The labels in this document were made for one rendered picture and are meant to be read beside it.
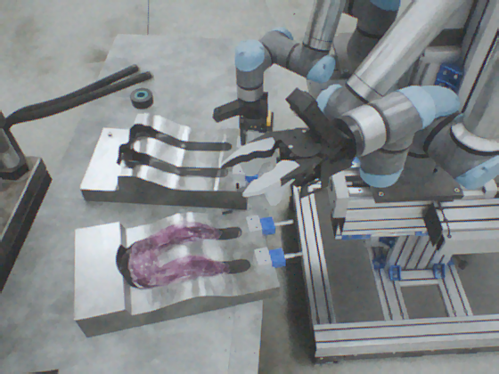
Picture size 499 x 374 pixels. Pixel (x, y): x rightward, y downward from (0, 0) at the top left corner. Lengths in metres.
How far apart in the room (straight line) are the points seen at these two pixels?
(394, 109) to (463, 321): 1.38
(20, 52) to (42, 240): 2.39
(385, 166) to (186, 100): 1.10
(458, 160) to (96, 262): 0.90
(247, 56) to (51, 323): 0.84
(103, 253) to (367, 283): 1.13
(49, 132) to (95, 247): 1.81
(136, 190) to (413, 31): 0.91
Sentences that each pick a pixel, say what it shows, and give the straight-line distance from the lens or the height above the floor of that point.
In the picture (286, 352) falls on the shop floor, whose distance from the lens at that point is 2.12.
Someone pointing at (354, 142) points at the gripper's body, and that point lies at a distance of 0.76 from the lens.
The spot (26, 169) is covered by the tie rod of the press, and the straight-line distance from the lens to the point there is 1.74.
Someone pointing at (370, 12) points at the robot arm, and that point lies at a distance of 1.55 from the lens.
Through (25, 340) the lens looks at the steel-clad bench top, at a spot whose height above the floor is 0.80.
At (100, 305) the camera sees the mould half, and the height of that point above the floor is 0.91.
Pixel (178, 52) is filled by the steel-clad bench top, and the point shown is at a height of 0.80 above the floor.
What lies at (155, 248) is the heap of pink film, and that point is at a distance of 1.31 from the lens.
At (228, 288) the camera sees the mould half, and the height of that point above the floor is 0.86.
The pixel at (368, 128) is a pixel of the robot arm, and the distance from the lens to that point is 0.77.
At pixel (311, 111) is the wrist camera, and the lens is 0.68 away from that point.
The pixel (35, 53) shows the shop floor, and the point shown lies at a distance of 3.73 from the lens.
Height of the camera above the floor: 1.99
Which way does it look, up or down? 51 degrees down
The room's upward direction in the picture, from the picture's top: straight up
